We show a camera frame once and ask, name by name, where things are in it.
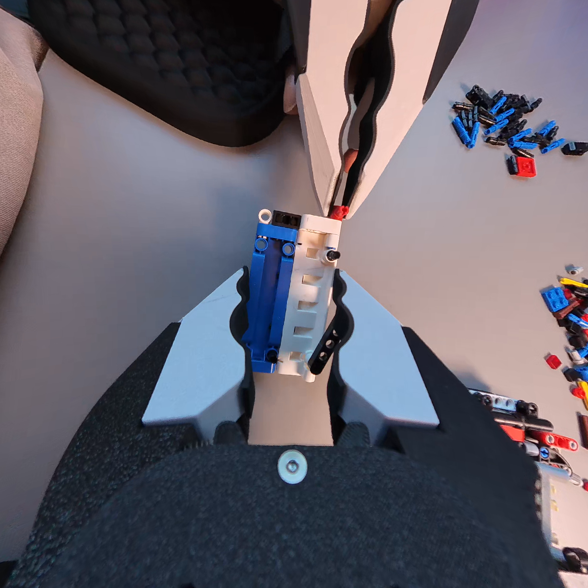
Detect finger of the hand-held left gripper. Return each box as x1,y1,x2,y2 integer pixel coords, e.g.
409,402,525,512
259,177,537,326
342,0,455,220
295,0,370,217

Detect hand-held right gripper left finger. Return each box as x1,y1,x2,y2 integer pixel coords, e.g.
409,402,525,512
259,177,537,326
141,268,255,442

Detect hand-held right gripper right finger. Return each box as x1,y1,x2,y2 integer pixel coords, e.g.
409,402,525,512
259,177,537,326
327,269,440,442

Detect long black lego beam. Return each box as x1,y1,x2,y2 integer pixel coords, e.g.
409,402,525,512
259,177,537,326
307,317,343,375

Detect pile of blue black lego pins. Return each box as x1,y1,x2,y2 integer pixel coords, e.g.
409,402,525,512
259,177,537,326
451,84,588,177

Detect blue and white lego panel assembly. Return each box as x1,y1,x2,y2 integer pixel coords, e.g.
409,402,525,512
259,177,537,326
241,209,343,383

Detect partly built lego car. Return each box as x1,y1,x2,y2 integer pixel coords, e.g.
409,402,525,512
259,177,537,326
469,388,588,575

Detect pile of mixed lego pieces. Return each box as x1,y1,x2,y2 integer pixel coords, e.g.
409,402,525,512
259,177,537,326
540,264,588,409

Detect person's left hand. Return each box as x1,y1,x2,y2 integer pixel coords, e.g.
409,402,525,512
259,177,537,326
282,73,360,174

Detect black padded wrist rest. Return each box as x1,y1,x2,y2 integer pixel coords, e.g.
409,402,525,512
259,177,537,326
28,0,295,148

